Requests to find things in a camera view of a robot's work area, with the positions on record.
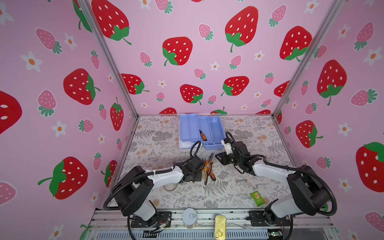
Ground orange black combination pliers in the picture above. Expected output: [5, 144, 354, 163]
[204, 153, 217, 185]

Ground white pink blue tool box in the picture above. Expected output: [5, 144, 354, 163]
[179, 114, 226, 152]

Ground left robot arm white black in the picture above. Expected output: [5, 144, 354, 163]
[103, 156, 205, 222]

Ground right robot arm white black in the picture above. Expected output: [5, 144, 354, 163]
[216, 138, 337, 225]

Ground clear tape roll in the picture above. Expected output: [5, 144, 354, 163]
[163, 184, 179, 193]

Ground green snack packet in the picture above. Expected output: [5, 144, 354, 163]
[250, 191, 265, 207]

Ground round silver tin can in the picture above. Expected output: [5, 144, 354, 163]
[182, 208, 198, 229]

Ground gold oval tin can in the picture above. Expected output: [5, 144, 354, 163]
[214, 215, 227, 240]

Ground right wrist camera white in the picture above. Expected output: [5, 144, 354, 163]
[221, 138, 233, 155]

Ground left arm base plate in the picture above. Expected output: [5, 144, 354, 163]
[130, 211, 172, 228]

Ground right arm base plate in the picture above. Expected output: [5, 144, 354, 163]
[246, 210, 291, 227]

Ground aluminium front rail frame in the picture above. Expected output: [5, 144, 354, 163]
[82, 209, 342, 240]

